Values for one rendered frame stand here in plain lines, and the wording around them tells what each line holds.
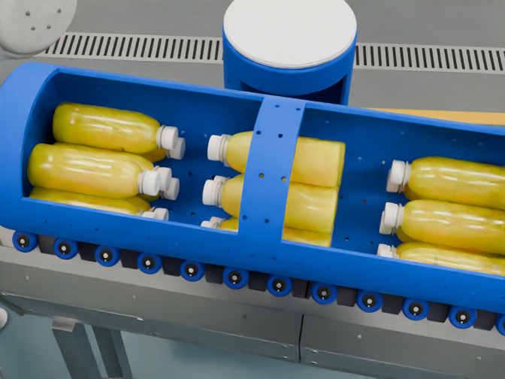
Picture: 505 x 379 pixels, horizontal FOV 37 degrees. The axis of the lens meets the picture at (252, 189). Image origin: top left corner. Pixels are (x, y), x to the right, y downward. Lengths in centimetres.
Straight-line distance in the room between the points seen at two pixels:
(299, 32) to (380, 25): 174
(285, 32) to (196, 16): 175
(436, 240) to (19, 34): 86
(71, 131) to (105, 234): 20
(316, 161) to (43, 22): 69
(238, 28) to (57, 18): 109
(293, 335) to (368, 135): 37
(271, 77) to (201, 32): 172
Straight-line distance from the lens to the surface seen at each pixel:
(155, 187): 121
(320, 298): 127
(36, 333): 242
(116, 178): 120
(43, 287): 144
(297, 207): 115
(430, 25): 337
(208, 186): 119
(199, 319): 137
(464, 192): 124
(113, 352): 203
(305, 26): 162
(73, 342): 170
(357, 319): 131
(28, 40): 53
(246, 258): 116
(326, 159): 115
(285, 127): 113
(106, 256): 133
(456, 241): 124
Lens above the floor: 204
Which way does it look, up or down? 51 degrees down
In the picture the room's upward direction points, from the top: straight up
